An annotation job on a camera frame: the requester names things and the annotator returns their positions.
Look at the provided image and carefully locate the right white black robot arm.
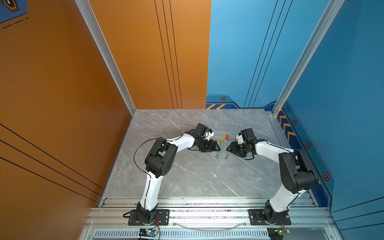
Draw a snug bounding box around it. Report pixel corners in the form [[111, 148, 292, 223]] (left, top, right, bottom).
[[227, 129, 319, 225]]

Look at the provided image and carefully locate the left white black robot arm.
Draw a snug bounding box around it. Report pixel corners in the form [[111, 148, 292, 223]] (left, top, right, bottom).
[[133, 124, 220, 225]]

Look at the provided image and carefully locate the right small circuit board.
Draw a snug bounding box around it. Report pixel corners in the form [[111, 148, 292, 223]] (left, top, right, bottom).
[[267, 228, 291, 240]]

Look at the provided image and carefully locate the small circuit board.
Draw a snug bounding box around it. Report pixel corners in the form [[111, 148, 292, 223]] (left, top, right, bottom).
[[139, 229, 159, 240], [267, 228, 291, 240]]

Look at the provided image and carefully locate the left small circuit board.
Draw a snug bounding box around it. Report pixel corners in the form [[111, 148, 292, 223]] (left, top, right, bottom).
[[139, 229, 159, 240]]

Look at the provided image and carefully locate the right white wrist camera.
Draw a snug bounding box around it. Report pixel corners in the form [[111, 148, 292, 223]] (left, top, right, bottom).
[[236, 133, 244, 145]]

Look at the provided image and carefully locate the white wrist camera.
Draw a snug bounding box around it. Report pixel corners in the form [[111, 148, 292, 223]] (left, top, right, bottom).
[[236, 133, 244, 145], [203, 129, 214, 141]]

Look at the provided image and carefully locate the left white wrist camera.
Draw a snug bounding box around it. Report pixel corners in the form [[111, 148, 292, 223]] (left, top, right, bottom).
[[203, 129, 214, 141]]

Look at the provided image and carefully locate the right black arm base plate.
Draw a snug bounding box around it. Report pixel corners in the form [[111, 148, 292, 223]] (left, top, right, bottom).
[[248, 209, 292, 226]]

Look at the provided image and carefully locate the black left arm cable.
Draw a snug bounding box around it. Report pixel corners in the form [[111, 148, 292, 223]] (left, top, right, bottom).
[[133, 137, 160, 175]]

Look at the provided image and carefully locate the aluminium front rail frame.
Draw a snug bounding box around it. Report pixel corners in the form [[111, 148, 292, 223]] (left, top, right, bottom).
[[80, 194, 342, 240]]

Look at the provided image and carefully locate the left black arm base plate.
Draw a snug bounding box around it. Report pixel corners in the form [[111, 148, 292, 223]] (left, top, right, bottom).
[[128, 209, 170, 226]]

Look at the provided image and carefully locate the right aluminium corner post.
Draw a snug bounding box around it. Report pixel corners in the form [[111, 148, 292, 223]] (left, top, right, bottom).
[[272, 0, 345, 118]]

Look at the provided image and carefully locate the aluminium corner post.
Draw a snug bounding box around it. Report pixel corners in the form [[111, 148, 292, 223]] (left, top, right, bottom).
[[75, 0, 136, 116], [272, 0, 345, 118]]

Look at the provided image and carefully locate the left aluminium corner post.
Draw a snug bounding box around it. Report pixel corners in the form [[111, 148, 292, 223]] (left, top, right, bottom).
[[75, 0, 136, 116]]

